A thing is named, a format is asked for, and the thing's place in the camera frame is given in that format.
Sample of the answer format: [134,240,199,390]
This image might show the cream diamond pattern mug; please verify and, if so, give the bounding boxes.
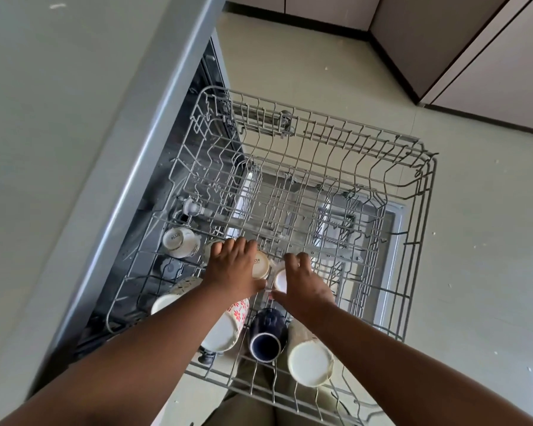
[286,321,335,388]

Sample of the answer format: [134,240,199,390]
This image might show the white floral teacup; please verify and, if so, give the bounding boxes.
[162,227,201,260]
[271,260,290,293]
[203,240,225,264]
[251,250,272,281]

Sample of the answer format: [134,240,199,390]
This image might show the person's khaki trousers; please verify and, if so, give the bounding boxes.
[202,350,352,426]

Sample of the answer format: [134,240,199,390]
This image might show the person's left forearm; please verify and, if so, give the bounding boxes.
[0,279,249,426]

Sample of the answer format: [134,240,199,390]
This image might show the silver dishwasher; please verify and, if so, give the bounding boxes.
[0,0,409,395]

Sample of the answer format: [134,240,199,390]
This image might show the grey wire cup rack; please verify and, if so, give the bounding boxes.
[105,86,438,426]

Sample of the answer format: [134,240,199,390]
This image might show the dark blue cup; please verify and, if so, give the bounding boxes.
[248,308,290,363]

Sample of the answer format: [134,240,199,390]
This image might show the person's left hand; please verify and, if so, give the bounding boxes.
[202,238,267,302]

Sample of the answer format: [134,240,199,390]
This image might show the person's right forearm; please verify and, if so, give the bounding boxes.
[301,301,533,426]

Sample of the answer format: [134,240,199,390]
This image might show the beige base cabinet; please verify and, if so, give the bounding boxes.
[224,0,533,138]

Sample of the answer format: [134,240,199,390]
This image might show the plain cream mug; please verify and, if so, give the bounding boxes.
[150,277,204,317]

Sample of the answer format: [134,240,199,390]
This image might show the wire dish rack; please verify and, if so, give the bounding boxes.
[248,190,391,315]

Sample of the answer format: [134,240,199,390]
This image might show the person's right hand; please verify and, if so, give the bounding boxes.
[268,252,336,327]

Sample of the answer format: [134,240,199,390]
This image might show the red flower print mug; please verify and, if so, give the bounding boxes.
[200,298,251,353]

